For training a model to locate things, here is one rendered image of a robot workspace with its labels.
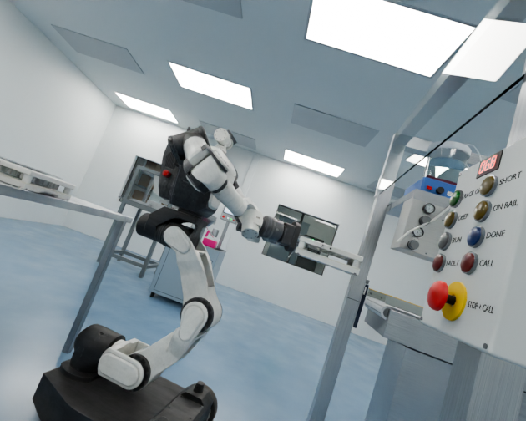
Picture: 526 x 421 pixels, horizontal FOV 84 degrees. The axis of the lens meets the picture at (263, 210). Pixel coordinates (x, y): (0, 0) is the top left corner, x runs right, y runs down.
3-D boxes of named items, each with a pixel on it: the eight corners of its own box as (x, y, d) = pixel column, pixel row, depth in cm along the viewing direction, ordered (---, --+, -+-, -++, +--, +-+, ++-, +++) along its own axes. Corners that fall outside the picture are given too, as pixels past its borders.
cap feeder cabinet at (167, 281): (144, 296, 332) (169, 232, 342) (162, 289, 388) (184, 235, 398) (196, 315, 328) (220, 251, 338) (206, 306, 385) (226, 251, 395)
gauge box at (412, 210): (399, 246, 105) (414, 195, 107) (390, 248, 115) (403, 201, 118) (462, 268, 101) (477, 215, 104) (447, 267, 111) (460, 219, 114)
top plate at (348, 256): (299, 240, 113) (300, 235, 113) (301, 245, 136) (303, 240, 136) (362, 262, 107) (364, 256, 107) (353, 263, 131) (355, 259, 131)
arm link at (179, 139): (172, 143, 107) (170, 133, 118) (181, 164, 112) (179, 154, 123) (203, 133, 109) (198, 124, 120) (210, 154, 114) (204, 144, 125)
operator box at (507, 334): (487, 354, 29) (541, 125, 33) (417, 322, 46) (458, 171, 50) (553, 379, 29) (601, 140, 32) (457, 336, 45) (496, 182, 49)
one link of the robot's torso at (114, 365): (91, 376, 119) (104, 343, 120) (123, 361, 138) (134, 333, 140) (133, 398, 114) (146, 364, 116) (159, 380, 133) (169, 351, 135)
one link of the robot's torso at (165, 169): (135, 192, 124) (167, 118, 128) (173, 209, 157) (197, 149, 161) (196, 214, 117) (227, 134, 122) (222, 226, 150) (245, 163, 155)
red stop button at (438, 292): (434, 310, 37) (442, 279, 37) (421, 305, 41) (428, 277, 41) (472, 323, 36) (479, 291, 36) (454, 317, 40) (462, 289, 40)
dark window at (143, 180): (118, 201, 638) (137, 155, 653) (118, 201, 639) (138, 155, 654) (173, 221, 630) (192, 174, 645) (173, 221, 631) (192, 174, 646)
